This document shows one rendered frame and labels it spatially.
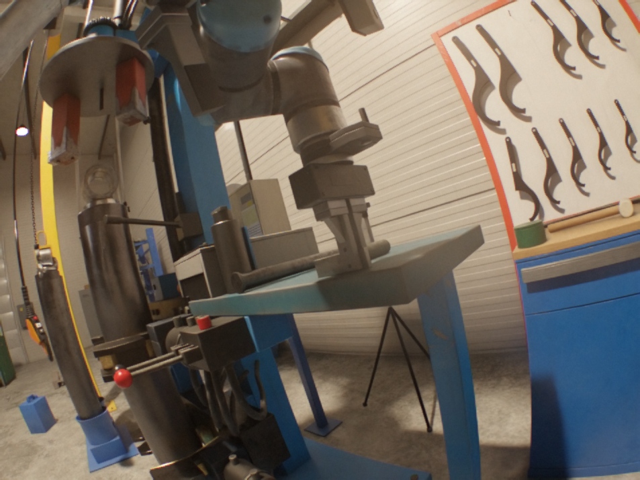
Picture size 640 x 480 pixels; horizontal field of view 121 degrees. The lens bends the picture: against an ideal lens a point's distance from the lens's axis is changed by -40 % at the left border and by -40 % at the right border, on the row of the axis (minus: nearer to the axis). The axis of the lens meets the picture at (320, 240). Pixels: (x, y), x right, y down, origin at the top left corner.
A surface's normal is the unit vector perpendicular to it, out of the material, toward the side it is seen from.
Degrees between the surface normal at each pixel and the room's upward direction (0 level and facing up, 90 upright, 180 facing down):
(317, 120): 90
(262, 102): 151
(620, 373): 90
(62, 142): 90
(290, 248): 90
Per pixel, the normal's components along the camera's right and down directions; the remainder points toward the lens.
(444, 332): -0.68, 0.17
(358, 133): -0.36, 0.07
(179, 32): 0.85, -0.14
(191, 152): 0.69, -0.22
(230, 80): -0.02, 0.99
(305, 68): 0.29, -0.15
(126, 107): 0.04, -0.05
